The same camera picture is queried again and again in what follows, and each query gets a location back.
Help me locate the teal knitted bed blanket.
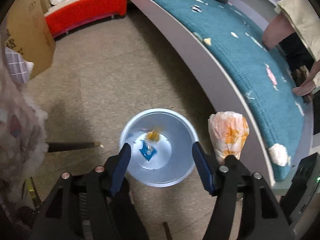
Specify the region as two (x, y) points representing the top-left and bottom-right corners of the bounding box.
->
(152, 0), (306, 182)

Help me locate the beige hanging garment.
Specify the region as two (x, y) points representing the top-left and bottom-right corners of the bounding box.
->
(274, 0), (320, 61)

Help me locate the fluffy grey sleeve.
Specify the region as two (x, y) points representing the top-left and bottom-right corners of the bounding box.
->
(1, 24), (48, 203)

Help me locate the grey bed frame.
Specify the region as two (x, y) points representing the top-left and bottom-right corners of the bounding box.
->
(130, 0), (276, 186)

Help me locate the orange white plastic bag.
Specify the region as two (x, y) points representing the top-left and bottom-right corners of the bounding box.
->
(208, 111), (249, 164)

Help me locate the blue snack wrapper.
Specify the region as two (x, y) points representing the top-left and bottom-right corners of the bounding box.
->
(139, 140), (157, 161)

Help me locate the red covered low bench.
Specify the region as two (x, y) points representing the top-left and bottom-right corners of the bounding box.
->
(45, 0), (127, 37)

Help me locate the yellow wrapper in bin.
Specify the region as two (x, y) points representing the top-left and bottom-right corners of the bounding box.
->
(145, 127), (162, 142)

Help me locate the white round trash bin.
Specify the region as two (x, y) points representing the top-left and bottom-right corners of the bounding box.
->
(119, 108), (199, 187)

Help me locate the brown cardboard box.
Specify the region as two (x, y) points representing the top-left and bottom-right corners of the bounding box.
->
(5, 0), (55, 78)

